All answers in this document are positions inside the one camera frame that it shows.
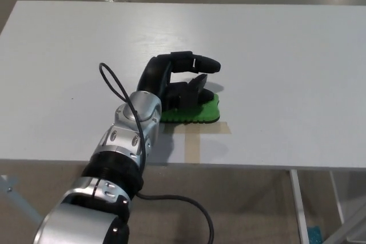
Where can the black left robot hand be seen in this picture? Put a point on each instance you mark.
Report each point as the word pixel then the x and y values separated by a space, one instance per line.
pixel 153 75

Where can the green whiteboard eraser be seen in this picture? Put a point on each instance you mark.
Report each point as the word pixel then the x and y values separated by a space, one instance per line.
pixel 207 111

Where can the white table leg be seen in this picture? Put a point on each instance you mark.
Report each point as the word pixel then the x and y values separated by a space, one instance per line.
pixel 298 207
pixel 337 198

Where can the blue textured item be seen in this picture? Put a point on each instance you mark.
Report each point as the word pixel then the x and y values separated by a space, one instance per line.
pixel 314 235

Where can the grey metal frame bracket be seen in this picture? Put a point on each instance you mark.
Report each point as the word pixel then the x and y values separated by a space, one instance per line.
pixel 17 198

